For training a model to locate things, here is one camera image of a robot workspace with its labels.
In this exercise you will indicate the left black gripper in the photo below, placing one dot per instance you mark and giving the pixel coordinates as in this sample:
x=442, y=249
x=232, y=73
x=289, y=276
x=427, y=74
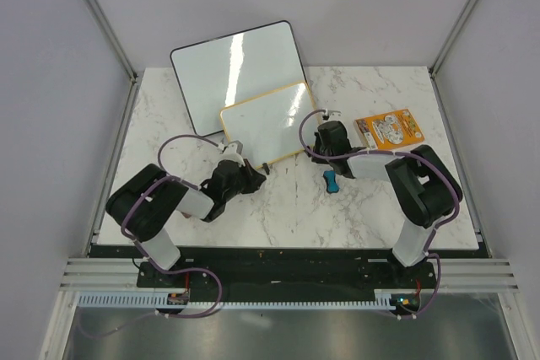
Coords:
x=255, y=179

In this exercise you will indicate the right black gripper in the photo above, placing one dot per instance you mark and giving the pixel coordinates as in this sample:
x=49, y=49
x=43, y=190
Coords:
x=317, y=142

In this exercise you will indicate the blue whiteboard eraser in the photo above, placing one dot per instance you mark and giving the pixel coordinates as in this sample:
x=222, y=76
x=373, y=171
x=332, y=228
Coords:
x=332, y=186

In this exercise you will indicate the yellow framed whiteboard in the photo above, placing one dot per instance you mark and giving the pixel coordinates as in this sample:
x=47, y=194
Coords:
x=268, y=125

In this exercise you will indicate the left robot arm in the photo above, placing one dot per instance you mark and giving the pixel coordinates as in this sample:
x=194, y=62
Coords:
x=144, y=205

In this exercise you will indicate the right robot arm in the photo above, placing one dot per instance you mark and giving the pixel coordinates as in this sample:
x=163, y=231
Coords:
x=426, y=191

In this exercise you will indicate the black framed whiteboard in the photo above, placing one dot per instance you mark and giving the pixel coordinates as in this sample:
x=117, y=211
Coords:
x=220, y=72

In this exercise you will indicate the orange card box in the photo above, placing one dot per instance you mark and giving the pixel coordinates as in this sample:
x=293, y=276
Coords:
x=389, y=131

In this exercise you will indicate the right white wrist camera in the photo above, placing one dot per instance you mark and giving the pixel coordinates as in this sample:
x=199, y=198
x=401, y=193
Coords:
x=327, y=114

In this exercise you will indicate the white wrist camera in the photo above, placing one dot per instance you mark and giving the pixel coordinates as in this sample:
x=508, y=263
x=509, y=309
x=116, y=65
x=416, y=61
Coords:
x=327, y=114
x=232, y=152

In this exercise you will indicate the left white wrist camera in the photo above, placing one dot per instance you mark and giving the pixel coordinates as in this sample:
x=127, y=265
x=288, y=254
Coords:
x=232, y=152

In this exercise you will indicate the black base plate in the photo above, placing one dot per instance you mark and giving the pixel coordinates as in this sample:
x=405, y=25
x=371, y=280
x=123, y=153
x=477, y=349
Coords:
x=296, y=274

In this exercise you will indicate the right aluminium corner post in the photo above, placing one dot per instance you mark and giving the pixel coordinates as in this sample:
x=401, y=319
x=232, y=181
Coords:
x=452, y=37

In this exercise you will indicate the aluminium corner post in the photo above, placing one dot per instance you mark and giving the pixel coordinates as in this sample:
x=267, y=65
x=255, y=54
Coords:
x=111, y=38
x=452, y=37

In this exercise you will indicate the white slotted cable duct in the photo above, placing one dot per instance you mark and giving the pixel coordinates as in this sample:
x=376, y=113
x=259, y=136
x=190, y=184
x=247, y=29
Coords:
x=171, y=301

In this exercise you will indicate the aluminium rail frame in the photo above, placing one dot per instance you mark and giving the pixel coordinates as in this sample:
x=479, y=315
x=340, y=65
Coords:
x=470, y=313

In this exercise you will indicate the left aluminium corner post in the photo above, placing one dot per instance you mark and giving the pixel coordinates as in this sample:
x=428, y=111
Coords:
x=111, y=38

